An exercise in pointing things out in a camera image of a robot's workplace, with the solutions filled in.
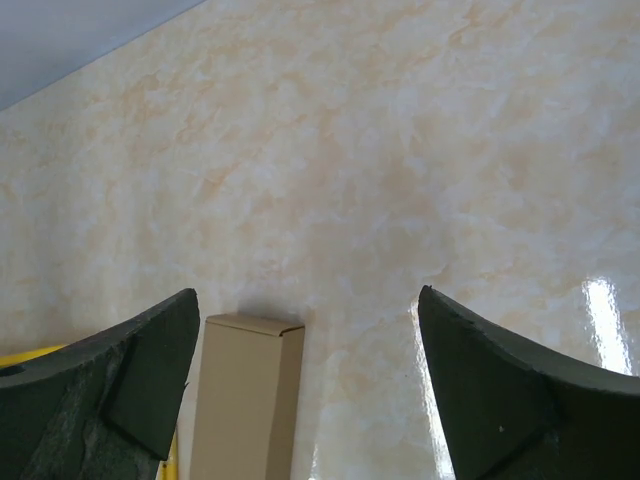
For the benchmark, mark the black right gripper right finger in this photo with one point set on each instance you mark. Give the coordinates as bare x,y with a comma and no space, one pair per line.
511,408

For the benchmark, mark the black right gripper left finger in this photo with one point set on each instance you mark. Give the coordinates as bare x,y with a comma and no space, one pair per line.
104,407

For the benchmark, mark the yellow utility knife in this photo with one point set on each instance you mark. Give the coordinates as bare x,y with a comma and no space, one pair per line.
168,469

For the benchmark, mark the brown cardboard express box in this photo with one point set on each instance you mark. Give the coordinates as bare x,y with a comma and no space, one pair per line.
247,399

